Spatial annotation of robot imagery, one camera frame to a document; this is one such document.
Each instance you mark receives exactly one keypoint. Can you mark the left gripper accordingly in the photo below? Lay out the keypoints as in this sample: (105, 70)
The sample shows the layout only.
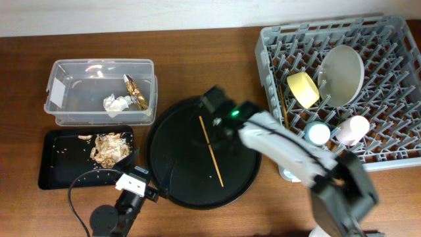
(153, 194)

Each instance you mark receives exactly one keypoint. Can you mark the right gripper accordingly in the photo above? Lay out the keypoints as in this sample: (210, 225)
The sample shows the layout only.
(218, 122)

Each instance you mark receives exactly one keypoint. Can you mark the food scraps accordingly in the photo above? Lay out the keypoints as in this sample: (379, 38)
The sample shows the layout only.
(109, 149)

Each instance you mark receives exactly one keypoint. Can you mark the wooden chopstick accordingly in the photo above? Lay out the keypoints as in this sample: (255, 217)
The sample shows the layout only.
(210, 150)
(284, 107)

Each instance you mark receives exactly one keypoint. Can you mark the white tissue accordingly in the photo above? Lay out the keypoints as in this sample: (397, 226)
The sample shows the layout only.
(114, 105)

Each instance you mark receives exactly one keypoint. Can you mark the yellow bowl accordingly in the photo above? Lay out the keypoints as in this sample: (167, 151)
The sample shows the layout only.
(304, 89)

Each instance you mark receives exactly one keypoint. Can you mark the brown snack wrapper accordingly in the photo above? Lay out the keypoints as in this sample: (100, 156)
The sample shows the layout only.
(135, 94)

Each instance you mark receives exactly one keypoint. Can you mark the blue cup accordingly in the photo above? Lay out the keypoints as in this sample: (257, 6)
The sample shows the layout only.
(316, 133)

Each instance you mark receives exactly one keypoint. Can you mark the grey round plate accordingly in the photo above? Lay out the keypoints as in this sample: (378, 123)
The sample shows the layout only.
(341, 76)

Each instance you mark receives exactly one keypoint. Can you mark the pink cup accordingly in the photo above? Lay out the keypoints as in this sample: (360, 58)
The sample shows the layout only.
(352, 130)

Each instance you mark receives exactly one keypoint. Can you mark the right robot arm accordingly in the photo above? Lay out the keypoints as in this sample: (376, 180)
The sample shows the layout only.
(341, 191)

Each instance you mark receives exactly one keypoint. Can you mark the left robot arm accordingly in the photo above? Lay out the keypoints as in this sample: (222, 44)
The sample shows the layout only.
(117, 219)

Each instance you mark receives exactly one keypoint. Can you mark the grey plastic dishwasher rack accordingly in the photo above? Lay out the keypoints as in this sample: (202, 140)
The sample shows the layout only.
(389, 98)

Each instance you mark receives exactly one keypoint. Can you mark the black round tray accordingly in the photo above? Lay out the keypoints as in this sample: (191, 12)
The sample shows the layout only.
(177, 136)

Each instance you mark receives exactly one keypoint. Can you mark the black rectangular tray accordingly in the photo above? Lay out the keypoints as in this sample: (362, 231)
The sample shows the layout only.
(66, 157)

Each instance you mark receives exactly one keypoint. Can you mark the clear plastic storage bin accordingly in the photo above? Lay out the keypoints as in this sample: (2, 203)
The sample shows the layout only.
(78, 87)

